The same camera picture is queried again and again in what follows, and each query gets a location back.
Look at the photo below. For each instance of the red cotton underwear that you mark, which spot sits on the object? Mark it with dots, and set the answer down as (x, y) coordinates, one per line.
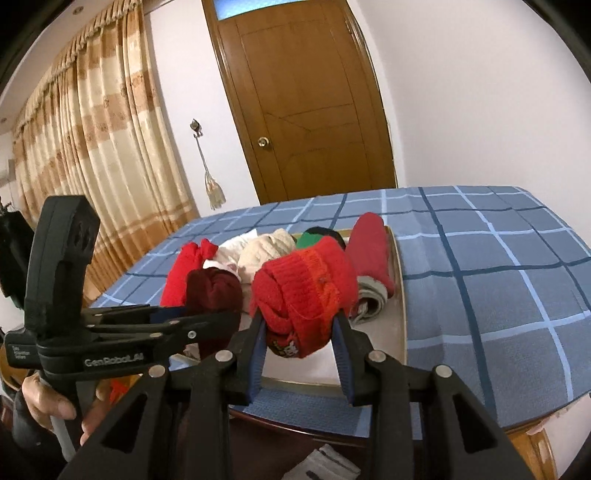
(182, 272)

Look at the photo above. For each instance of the shallow white tray wooden rim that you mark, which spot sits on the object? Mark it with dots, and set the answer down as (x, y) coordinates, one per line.
(378, 341)

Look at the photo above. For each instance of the blue frosted transom window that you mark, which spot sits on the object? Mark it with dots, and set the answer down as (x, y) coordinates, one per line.
(240, 7)

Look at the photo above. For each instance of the white dotted underwear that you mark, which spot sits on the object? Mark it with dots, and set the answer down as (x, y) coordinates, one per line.
(233, 249)

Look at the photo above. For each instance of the pale pink underwear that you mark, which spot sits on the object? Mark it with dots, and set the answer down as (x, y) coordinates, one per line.
(221, 270)

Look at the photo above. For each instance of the black hanging bag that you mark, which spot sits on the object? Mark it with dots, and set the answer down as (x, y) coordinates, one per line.
(11, 258)

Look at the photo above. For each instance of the blue plaid tablecloth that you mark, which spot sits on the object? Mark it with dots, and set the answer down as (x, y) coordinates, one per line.
(485, 277)

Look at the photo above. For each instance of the green and black underwear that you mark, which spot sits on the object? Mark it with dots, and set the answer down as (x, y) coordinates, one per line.
(308, 240)

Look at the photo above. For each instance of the tan dotted underwear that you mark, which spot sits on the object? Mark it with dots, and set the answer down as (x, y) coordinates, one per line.
(268, 254)

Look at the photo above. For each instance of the beige curtain tassel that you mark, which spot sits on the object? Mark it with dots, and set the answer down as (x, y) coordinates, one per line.
(214, 194)

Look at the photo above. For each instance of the orange red cloth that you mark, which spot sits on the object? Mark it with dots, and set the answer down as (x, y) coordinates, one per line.
(121, 387)

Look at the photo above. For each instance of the person's left hand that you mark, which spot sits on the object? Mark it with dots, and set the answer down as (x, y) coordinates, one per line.
(46, 401)

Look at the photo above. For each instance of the maroon underwear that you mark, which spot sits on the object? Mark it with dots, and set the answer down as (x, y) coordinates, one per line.
(214, 290)

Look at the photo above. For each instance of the brown wooden door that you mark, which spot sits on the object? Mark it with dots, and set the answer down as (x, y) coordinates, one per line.
(304, 92)

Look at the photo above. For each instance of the brass door knob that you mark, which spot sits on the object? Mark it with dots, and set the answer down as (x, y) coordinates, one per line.
(263, 141)

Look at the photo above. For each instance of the metal wall hook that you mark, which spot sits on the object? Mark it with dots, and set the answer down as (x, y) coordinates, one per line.
(196, 127)

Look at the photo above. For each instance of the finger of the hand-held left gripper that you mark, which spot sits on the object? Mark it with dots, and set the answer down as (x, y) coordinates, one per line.
(138, 315)
(198, 332)

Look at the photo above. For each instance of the red knitted underwear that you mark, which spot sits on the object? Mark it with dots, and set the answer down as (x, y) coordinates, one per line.
(304, 286)

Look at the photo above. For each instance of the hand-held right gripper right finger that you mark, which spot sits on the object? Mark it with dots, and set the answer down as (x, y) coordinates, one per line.
(346, 369)

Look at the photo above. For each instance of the beige patterned curtain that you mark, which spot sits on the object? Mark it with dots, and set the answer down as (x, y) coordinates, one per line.
(115, 138)

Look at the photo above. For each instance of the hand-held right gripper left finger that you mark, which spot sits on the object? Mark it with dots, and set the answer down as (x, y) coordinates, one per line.
(257, 364)

